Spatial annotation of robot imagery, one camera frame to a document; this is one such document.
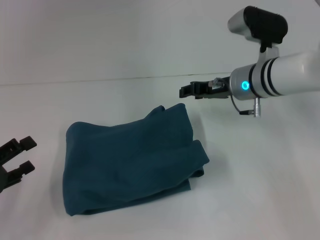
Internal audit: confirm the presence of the silver right camera bracket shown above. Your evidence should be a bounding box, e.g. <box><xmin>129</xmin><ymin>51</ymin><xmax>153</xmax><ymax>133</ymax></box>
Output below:
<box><xmin>256</xmin><ymin>44</ymin><xmax>280</xmax><ymax>66</ymax></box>

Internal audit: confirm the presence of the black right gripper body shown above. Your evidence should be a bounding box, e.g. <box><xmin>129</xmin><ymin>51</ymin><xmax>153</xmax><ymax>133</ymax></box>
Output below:
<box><xmin>206</xmin><ymin>75</ymin><xmax>234</xmax><ymax>101</ymax></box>

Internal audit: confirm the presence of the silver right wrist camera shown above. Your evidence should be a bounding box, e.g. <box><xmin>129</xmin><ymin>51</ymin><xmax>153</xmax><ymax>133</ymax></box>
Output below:
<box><xmin>227</xmin><ymin>5</ymin><xmax>289</xmax><ymax>51</ymax></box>

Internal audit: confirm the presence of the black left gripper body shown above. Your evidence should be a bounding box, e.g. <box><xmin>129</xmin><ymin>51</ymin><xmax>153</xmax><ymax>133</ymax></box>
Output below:
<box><xmin>0</xmin><ymin>166</ymin><xmax>22</xmax><ymax>194</ymax></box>

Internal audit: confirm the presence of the teal t-shirt with FREE print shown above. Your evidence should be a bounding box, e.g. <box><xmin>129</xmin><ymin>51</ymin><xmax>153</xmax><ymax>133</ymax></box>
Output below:
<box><xmin>62</xmin><ymin>102</ymin><xmax>210</xmax><ymax>217</ymax></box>

